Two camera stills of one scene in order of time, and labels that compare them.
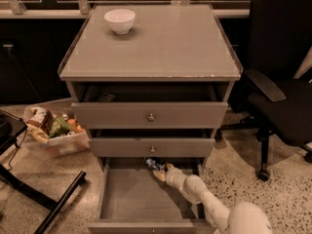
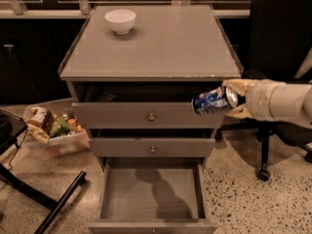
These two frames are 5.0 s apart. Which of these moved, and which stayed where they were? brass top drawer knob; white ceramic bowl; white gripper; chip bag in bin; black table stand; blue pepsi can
Moved: blue pepsi can; white gripper
Stayed: brass top drawer knob; white ceramic bowl; black table stand; chip bag in bin
